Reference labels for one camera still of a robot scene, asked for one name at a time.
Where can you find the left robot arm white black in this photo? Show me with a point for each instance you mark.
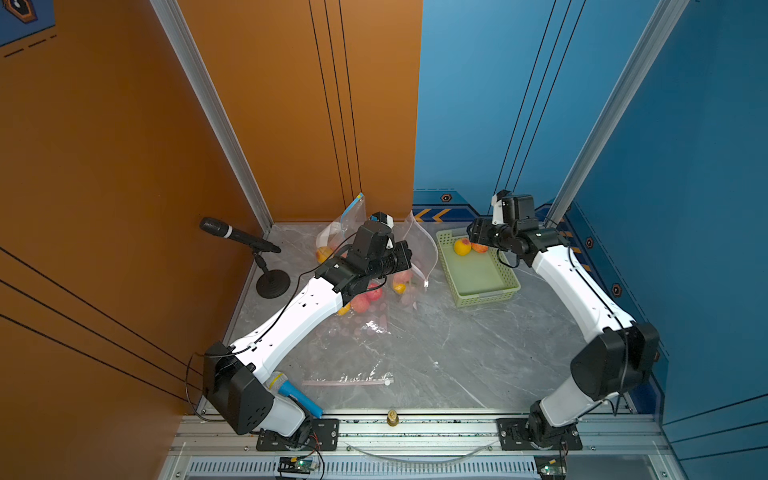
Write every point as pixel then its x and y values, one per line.
pixel 236 376

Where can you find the green plastic fruit basket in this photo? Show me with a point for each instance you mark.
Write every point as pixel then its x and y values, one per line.
pixel 475 278

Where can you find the pink-dotted zip bag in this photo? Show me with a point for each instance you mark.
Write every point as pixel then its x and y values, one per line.
pixel 374 322
pixel 424 259

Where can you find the yellow peach pink spot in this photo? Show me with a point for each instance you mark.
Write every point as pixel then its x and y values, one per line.
pixel 462 247

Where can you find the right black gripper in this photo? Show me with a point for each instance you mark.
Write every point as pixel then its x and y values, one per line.
pixel 481 227

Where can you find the blue handheld microphone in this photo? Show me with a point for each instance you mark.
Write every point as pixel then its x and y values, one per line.
pixel 279 383

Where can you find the pink peach basket corner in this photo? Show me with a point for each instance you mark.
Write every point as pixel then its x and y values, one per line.
pixel 402 277

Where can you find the black microphone on stand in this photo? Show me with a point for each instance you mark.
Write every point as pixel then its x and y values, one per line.
pixel 272 283

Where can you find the brass knob on rail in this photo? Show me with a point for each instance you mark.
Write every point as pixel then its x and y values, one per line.
pixel 392 418

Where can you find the pink peach with leaf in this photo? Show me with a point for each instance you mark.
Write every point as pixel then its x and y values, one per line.
pixel 360 304

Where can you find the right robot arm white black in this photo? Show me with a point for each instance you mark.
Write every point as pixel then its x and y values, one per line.
pixel 619 352

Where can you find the green circuit board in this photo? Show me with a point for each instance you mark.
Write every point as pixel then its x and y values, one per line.
pixel 550 468
pixel 297 468

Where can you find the aluminium front rail frame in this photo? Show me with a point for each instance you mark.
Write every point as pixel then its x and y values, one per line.
pixel 450 444

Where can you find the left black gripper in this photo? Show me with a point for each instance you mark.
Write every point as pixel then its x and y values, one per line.
pixel 402 258

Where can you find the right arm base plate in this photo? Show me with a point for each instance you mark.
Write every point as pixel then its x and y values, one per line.
pixel 519 434

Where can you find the pale pink peach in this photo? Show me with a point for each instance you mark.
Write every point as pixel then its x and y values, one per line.
pixel 374 294

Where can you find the clear blue-zipper zip bag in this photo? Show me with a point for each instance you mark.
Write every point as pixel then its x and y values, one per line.
pixel 343 226

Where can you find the left green circuit board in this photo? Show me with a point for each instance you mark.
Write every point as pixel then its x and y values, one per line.
pixel 297 468

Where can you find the right green circuit board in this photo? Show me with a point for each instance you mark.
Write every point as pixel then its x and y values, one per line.
pixel 550 468

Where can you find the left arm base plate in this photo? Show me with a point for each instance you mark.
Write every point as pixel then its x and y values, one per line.
pixel 312 433

